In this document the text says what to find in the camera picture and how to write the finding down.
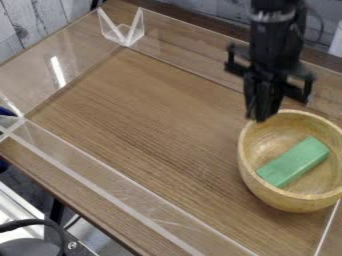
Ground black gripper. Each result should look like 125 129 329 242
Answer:
225 8 316 121

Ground green rectangular block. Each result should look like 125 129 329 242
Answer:
257 136 330 188

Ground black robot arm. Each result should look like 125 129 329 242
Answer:
225 0 316 122

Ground light wooden bowl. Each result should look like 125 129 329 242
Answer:
237 109 342 213

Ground blue object at edge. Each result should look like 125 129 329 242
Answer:
0 106 18 117

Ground clear acrylic tray wall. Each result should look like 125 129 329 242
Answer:
0 1 342 256

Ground clear acrylic corner bracket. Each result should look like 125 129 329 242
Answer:
97 8 145 47

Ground metal table bracket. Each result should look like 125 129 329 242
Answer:
43 222 99 256

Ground black cable loop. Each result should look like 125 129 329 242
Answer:
0 218 69 256

